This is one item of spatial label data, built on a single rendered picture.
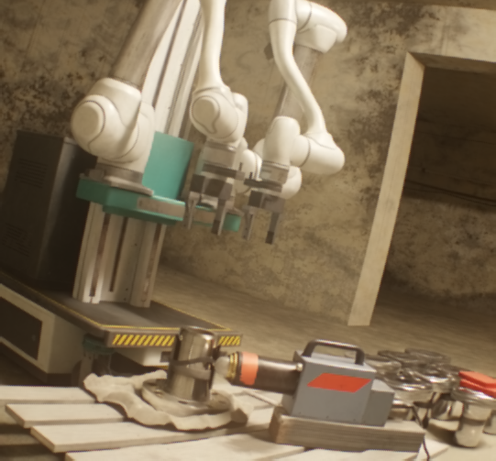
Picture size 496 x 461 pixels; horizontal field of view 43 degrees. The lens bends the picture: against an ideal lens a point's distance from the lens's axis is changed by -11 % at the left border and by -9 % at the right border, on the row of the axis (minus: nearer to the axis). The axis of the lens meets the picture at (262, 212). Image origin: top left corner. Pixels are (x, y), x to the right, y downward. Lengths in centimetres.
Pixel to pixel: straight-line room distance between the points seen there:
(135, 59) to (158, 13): 15
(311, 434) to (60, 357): 84
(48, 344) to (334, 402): 91
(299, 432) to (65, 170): 116
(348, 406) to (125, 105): 101
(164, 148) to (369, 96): 393
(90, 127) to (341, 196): 439
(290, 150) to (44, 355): 103
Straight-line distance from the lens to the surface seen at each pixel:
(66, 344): 218
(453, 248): 1122
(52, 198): 230
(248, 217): 212
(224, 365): 180
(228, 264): 664
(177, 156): 240
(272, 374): 180
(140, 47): 190
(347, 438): 189
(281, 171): 216
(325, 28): 250
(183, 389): 188
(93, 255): 226
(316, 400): 183
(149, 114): 206
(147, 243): 243
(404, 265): 1155
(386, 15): 632
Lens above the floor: 74
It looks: level
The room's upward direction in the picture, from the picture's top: 13 degrees clockwise
